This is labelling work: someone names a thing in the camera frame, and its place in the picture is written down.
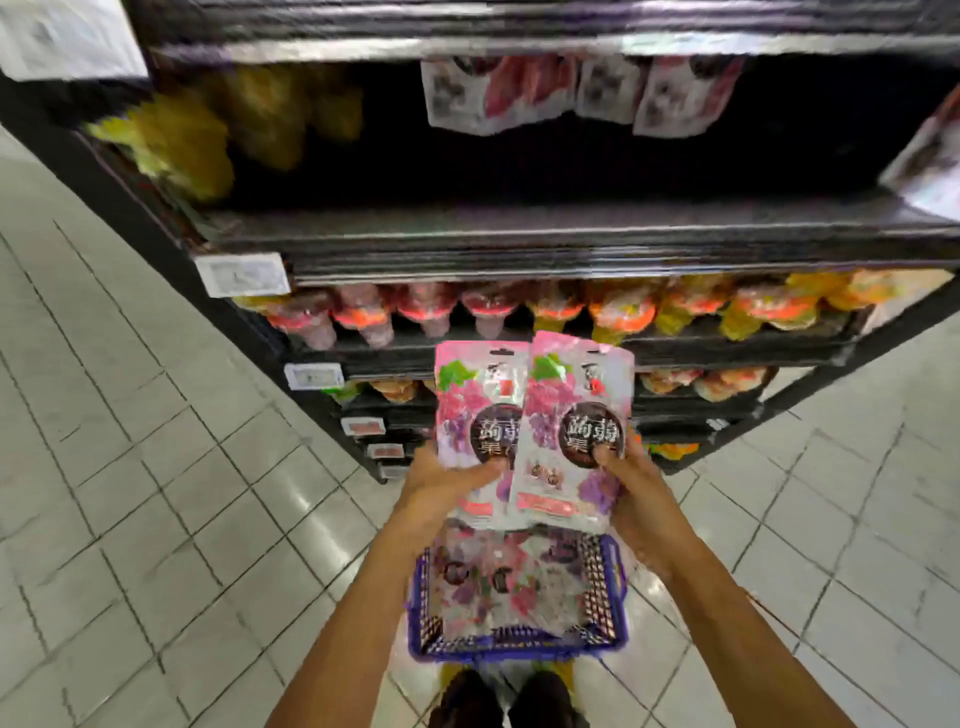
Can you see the person's right hand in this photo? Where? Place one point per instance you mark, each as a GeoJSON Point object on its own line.
{"type": "Point", "coordinates": [653, 518]}

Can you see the row of small yellow-green cups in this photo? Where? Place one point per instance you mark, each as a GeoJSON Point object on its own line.
{"type": "Point", "coordinates": [705, 383]}

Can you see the pouches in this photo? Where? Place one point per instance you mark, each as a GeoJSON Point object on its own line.
{"type": "Point", "coordinates": [518, 585]}

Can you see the yellow jelly bag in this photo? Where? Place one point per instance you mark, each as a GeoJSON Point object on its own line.
{"type": "Point", "coordinates": [180, 143]}

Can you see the row of small pink-lid cups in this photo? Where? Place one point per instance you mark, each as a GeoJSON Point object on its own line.
{"type": "Point", "coordinates": [600, 308]}

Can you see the red-white jelly bag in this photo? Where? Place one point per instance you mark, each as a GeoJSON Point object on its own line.
{"type": "Point", "coordinates": [930, 158]}
{"type": "Point", "coordinates": [687, 98]}
{"type": "Point", "coordinates": [612, 87]}
{"type": "Point", "coordinates": [495, 93]}

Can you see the person's left hand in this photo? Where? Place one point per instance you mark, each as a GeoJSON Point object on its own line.
{"type": "Point", "coordinates": [435, 495]}

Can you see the person's dark trousers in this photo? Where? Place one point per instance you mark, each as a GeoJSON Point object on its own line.
{"type": "Point", "coordinates": [510, 702]}

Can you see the dark grey metal shelf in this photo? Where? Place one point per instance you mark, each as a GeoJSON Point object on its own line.
{"type": "Point", "coordinates": [600, 240]}

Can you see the person's left forearm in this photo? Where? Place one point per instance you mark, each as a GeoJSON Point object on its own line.
{"type": "Point", "coordinates": [353, 645]}

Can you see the purple-white jelly bag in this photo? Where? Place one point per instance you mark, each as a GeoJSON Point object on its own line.
{"type": "Point", "coordinates": [578, 420]}
{"type": "Point", "coordinates": [480, 398]}

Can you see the blue plastic shopping basket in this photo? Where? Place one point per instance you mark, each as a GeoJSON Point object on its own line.
{"type": "Point", "coordinates": [600, 630]}

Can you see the person's right forearm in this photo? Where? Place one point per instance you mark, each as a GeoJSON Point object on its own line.
{"type": "Point", "coordinates": [750, 645]}

